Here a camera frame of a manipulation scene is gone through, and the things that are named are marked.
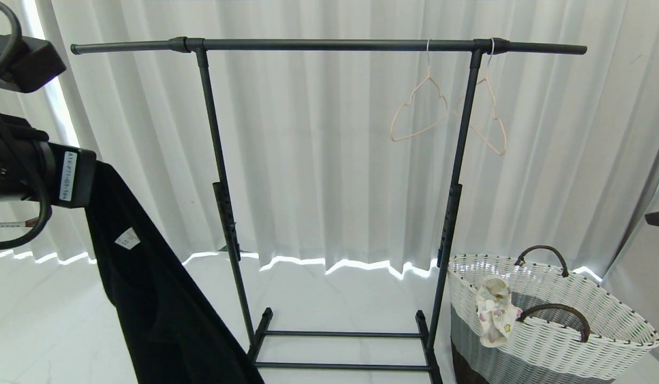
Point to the black clothes rack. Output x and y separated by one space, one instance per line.
334 45

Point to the pink clothes hanger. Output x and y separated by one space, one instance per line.
429 66
490 61

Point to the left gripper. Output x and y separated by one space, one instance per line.
84 181

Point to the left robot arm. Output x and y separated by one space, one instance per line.
6 225

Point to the black garment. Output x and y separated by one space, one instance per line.
164 309

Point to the white laundry basket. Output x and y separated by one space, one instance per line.
564 352

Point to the cream printed garment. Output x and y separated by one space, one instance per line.
497 314

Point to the white curtain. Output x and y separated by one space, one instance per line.
318 160

